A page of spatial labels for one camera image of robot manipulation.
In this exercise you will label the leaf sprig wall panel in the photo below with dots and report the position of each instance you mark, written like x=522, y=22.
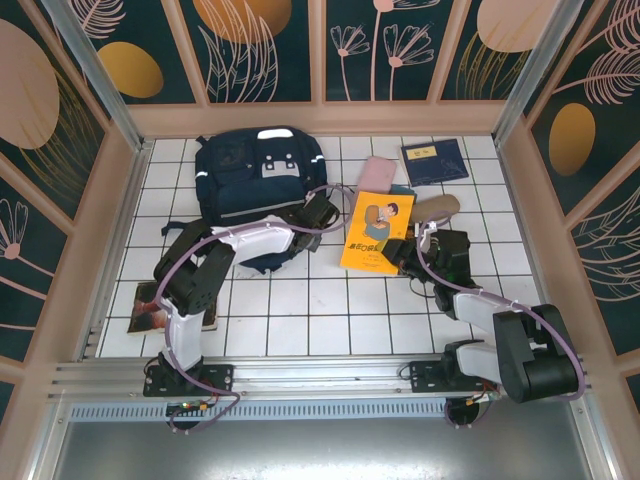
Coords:
x=610, y=260

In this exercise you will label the Three Days to See book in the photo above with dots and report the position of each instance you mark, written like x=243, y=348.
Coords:
x=150, y=307

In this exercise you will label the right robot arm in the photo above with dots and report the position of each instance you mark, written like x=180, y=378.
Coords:
x=530, y=360

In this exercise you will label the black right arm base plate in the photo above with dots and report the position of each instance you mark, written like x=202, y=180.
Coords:
x=425, y=380

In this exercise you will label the feather and oval wall panel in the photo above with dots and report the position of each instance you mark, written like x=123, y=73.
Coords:
x=590, y=100

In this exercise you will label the small teal notebook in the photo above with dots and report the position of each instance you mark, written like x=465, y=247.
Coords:
x=404, y=190

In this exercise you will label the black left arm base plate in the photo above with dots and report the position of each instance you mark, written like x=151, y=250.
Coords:
x=215, y=380

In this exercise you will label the yellow oval wall panel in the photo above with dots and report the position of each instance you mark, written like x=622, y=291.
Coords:
x=140, y=50

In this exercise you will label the navy book with flower drawing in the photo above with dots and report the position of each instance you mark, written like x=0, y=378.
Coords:
x=435, y=162

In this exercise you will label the leaf outline wall panel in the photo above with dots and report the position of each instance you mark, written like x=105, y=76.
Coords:
x=250, y=50

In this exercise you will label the circle and gold lines panel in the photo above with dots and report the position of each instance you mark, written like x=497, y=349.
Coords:
x=490, y=50

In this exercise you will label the large circle wall panel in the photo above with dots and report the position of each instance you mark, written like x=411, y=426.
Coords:
x=45, y=110

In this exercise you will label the grey metal sheet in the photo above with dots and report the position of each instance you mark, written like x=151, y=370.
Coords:
x=325, y=450

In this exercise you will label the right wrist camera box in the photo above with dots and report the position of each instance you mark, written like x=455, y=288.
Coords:
x=452, y=255

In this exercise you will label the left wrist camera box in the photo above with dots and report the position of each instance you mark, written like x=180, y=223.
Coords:
x=320, y=210

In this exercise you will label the small circuit board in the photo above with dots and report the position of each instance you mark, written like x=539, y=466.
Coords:
x=190, y=406

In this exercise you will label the aluminium corner post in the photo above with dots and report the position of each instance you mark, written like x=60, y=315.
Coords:
x=100, y=85
x=537, y=65

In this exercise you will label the aluminium side rail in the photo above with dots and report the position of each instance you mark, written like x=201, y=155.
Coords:
x=532, y=250
x=117, y=250

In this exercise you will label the navy student backpack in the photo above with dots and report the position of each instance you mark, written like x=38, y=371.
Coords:
x=250, y=175

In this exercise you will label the yellow cartoon cover book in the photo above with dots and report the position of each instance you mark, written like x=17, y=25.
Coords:
x=375, y=235

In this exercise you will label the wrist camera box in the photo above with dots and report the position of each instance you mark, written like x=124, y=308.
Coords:
x=320, y=210
x=452, y=255

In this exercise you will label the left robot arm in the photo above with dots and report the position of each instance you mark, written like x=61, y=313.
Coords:
x=250, y=245

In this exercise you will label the two flowers wall panel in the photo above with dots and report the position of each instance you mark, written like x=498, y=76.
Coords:
x=380, y=50

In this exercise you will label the pink pencil case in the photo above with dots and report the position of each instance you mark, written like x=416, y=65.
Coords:
x=378, y=174

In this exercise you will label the beige fabric pencil case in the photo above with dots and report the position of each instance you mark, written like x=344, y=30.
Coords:
x=437, y=206

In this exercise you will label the flower outline wall panel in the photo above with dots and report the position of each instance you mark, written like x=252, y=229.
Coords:
x=25, y=270

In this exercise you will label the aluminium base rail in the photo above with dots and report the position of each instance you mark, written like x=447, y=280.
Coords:
x=325, y=372

